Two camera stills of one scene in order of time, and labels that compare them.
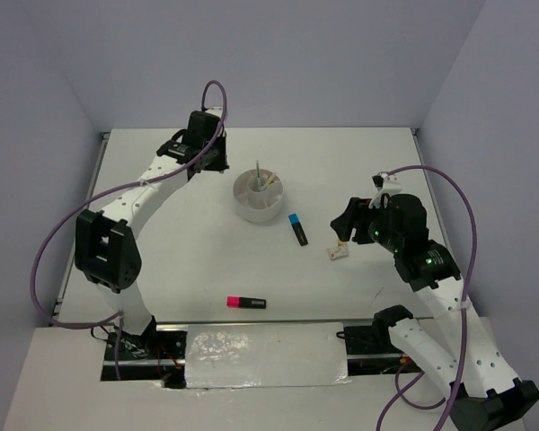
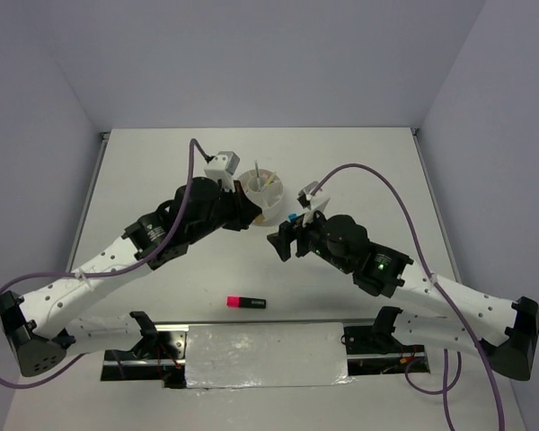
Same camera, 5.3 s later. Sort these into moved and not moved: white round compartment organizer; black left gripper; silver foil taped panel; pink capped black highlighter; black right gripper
Moved: black right gripper; black left gripper
Not moved: silver foil taped panel; pink capped black highlighter; white round compartment organizer
